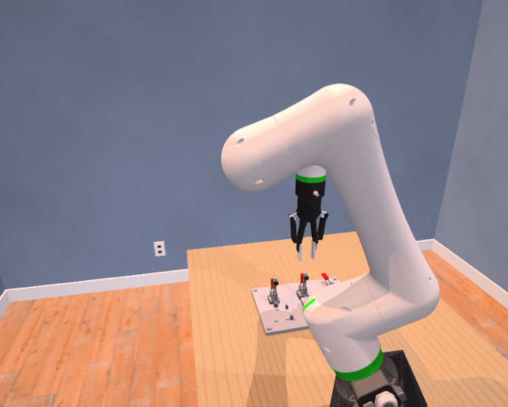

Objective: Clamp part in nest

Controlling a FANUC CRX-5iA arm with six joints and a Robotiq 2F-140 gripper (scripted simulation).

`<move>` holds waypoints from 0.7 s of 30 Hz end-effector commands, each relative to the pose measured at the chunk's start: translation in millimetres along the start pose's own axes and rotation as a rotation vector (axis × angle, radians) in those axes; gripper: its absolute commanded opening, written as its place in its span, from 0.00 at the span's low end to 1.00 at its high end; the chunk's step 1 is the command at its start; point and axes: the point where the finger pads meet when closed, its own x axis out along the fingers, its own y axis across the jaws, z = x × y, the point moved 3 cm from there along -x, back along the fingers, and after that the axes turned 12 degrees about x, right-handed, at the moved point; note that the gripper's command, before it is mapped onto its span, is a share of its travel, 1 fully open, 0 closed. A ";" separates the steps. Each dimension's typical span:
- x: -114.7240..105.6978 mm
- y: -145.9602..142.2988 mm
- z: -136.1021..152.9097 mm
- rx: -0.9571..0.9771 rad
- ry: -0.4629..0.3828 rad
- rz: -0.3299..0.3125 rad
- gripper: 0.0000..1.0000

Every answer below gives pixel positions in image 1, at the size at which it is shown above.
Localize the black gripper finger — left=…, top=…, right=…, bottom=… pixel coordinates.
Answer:
left=288, top=212, right=309, bottom=261
left=310, top=211, right=329, bottom=260

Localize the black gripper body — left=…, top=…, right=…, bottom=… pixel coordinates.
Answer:
left=296, top=197, right=322, bottom=223

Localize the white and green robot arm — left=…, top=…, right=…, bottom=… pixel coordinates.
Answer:
left=221, top=84, right=440, bottom=407

